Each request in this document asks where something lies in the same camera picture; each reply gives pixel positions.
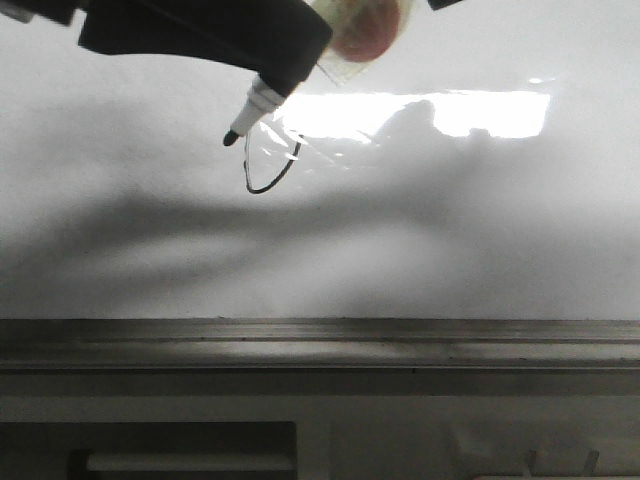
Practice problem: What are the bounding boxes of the black and white whiteboard marker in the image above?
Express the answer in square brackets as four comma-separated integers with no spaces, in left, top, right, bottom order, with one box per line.
[223,76,287,147]

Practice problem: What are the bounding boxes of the red magnet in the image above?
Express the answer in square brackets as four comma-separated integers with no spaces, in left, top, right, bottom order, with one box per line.
[307,0,413,85]

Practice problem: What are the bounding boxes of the grey aluminium marker tray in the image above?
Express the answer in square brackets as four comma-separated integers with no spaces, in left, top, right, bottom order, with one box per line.
[1,318,639,370]

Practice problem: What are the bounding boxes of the silver metal peg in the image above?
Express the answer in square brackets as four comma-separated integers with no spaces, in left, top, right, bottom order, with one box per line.
[519,450,537,480]

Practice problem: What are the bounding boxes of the white whiteboard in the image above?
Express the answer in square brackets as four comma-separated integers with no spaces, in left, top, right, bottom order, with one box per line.
[1,1,639,320]

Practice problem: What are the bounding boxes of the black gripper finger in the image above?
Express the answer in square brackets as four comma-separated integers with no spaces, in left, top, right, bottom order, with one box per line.
[79,1,332,98]

